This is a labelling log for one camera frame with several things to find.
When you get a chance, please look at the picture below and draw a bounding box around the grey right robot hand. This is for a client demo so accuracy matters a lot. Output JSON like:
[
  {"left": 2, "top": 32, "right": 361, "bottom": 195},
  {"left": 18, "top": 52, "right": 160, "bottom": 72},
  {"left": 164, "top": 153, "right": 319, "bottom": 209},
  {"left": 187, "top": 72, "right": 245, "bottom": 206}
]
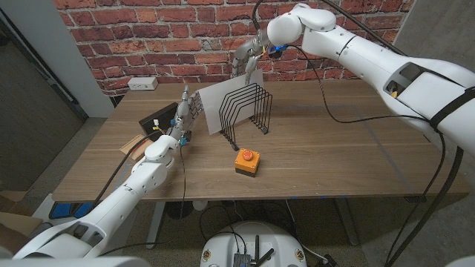
[{"left": 232, "top": 29, "right": 272, "bottom": 86}]

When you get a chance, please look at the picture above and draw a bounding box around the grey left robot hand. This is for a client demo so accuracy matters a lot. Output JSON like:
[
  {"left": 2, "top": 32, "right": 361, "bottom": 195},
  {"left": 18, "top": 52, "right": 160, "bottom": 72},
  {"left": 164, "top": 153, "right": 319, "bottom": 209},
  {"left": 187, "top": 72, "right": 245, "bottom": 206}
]
[{"left": 166, "top": 84, "right": 205, "bottom": 141}]

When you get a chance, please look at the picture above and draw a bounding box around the white paper file sheet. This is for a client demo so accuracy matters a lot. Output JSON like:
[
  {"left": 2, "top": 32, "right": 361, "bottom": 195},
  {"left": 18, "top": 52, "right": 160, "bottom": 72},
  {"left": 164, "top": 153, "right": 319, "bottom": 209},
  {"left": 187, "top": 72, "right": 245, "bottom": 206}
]
[{"left": 198, "top": 68, "right": 265, "bottom": 136}]

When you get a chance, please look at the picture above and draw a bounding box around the black rectangular box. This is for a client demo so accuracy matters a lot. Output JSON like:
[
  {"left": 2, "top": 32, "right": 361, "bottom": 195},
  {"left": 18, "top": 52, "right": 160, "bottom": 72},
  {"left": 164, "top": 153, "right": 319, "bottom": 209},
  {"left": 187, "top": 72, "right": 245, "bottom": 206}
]
[{"left": 139, "top": 102, "right": 179, "bottom": 136}]

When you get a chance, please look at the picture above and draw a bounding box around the white power outlet strip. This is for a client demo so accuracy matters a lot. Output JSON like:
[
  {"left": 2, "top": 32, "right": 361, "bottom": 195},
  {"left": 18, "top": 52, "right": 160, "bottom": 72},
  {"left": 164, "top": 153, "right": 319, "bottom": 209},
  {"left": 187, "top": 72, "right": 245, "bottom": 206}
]
[{"left": 127, "top": 76, "right": 159, "bottom": 92}]

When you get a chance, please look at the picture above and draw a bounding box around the brown cardboard piece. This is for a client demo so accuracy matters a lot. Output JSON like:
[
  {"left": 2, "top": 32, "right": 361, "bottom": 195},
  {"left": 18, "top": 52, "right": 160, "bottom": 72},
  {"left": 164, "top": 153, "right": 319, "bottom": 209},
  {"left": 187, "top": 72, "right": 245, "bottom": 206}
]
[{"left": 119, "top": 133, "right": 149, "bottom": 161}]

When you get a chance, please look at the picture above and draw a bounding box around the red brick print backdrop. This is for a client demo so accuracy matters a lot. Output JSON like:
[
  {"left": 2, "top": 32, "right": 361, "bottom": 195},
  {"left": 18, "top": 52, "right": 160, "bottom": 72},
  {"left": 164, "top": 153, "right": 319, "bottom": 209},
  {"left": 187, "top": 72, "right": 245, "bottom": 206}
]
[{"left": 53, "top": 0, "right": 416, "bottom": 98}]

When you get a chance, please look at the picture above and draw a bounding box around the orange emergency stop button box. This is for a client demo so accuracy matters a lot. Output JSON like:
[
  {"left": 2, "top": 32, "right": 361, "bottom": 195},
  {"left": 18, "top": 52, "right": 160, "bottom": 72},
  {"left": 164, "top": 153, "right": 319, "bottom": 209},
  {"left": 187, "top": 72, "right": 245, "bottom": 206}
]
[{"left": 234, "top": 148, "right": 261, "bottom": 178}]

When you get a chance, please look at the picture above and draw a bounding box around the white table leg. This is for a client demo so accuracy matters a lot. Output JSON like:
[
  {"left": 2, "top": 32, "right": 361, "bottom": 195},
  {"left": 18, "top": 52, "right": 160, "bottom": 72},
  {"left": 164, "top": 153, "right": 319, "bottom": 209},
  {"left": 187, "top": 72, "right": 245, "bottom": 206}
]
[{"left": 145, "top": 201, "right": 167, "bottom": 250}]

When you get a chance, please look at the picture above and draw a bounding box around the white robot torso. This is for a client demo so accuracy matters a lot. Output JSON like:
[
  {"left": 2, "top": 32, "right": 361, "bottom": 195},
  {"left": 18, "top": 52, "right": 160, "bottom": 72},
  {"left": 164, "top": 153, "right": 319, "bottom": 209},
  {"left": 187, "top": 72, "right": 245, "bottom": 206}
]
[{"left": 199, "top": 221, "right": 308, "bottom": 267}]

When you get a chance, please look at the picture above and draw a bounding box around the dark grey perforated panel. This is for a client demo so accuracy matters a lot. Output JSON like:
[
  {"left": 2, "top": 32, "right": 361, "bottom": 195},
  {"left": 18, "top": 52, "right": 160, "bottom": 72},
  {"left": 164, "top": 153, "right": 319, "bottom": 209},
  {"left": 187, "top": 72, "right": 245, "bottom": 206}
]
[{"left": 0, "top": 22, "right": 88, "bottom": 192}]

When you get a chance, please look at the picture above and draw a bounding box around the grey module with black antennas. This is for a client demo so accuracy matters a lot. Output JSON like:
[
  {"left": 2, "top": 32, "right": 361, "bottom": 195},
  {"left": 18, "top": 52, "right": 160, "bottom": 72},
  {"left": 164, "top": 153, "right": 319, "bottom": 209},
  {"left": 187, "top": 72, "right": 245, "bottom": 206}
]
[{"left": 232, "top": 234, "right": 275, "bottom": 267}]

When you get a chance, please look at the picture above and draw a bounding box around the grey table leg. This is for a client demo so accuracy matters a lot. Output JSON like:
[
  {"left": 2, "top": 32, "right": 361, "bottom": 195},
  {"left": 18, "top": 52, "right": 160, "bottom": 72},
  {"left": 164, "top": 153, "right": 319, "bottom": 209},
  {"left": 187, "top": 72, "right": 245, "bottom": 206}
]
[{"left": 335, "top": 197, "right": 360, "bottom": 247}]

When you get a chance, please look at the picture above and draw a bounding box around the brown cardboard box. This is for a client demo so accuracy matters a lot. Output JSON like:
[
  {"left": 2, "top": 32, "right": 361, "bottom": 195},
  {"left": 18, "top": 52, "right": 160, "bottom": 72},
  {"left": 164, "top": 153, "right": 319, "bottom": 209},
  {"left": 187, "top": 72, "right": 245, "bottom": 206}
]
[{"left": 0, "top": 191, "right": 44, "bottom": 255}]

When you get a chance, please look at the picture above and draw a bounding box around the black power plug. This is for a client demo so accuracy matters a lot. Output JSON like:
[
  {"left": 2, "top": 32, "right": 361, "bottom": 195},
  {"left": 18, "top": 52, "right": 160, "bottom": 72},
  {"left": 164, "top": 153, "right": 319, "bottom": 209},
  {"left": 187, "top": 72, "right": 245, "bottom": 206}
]
[{"left": 318, "top": 254, "right": 338, "bottom": 267}]

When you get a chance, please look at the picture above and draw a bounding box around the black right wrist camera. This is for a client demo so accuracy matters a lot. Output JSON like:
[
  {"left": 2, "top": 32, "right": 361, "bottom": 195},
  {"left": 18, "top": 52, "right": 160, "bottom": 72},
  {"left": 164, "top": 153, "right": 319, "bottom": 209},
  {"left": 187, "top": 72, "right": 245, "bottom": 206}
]
[{"left": 267, "top": 44, "right": 289, "bottom": 59}]

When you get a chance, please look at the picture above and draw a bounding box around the black wire file holder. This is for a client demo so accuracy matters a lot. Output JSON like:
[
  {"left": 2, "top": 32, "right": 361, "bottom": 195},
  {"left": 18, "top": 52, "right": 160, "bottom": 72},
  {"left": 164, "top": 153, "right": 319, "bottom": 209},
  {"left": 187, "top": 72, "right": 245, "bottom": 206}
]
[{"left": 218, "top": 82, "right": 273, "bottom": 152}]

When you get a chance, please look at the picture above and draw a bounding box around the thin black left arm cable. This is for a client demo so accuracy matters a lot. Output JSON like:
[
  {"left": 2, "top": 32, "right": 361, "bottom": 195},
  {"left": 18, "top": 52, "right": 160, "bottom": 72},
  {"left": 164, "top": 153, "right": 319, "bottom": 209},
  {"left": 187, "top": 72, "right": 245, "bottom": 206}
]
[{"left": 96, "top": 143, "right": 186, "bottom": 257}]

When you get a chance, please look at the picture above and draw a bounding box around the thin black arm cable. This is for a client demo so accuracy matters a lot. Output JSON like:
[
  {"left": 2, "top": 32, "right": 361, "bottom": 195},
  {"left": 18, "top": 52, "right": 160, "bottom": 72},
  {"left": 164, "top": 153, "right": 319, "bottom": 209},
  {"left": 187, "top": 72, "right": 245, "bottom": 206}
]
[
  {"left": 96, "top": 143, "right": 186, "bottom": 257},
  {"left": 287, "top": 44, "right": 446, "bottom": 266}
]

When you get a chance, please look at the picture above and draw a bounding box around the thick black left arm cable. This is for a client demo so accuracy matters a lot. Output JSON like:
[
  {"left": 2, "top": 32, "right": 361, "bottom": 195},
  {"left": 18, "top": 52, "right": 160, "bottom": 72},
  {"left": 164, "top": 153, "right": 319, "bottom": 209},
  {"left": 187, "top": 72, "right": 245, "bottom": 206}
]
[{"left": 87, "top": 129, "right": 164, "bottom": 214}]

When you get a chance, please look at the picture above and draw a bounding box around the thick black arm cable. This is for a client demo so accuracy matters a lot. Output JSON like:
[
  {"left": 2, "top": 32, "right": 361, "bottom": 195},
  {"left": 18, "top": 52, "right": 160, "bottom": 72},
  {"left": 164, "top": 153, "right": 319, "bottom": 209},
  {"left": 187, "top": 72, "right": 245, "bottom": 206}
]
[
  {"left": 87, "top": 129, "right": 164, "bottom": 214},
  {"left": 252, "top": 0, "right": 465, "bottom": 267}
]

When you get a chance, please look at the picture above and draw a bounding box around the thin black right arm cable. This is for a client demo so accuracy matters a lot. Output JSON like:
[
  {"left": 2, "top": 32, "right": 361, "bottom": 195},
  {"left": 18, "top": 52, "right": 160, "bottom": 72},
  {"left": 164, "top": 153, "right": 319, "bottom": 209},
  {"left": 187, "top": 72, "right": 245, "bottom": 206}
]
[{"left": 287, "top": 44, "right": 446, "bottom": 266}]

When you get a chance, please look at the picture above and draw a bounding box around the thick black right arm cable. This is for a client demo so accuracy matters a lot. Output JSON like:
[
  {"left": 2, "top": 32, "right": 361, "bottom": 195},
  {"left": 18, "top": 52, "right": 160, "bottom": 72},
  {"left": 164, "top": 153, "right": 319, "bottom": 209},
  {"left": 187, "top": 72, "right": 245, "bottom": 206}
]
[{"left": 252, "top": 0, "right": 465, "bottom": 267}]

